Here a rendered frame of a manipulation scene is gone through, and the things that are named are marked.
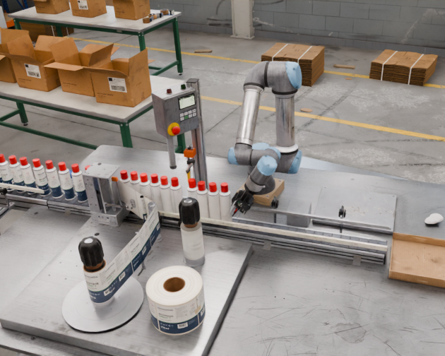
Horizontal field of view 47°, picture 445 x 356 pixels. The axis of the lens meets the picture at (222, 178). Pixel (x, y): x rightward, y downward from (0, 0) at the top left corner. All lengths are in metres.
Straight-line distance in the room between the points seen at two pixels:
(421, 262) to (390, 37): 5.41
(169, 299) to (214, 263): 0.40
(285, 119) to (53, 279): 1.21
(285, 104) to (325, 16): 5.35
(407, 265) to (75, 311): 1.33
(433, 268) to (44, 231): 1.75
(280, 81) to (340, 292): 0.92
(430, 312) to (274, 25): 6.35
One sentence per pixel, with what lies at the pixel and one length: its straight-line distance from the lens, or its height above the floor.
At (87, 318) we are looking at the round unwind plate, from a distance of 2.00.
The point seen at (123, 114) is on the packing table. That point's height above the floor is 0.78.
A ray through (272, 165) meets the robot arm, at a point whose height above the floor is 1.23.
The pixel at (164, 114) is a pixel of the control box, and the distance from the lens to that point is 2.17.
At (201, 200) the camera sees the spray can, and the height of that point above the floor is 1.00.
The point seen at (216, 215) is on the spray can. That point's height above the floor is 0.93.
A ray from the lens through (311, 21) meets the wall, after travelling 7.72.
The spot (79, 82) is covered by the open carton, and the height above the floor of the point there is 0.89.
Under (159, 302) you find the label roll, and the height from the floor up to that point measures 1.02.
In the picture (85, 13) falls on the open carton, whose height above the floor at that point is 0.83.
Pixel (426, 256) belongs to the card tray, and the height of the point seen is 0.83.
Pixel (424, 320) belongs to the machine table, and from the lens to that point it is 2.06.
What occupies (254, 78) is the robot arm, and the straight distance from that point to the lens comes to 2.30.
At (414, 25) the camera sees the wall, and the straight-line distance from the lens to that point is 7.32.
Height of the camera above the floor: 2.28
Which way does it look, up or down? 31 degrees down
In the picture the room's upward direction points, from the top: 4 degrees counter-clockwise
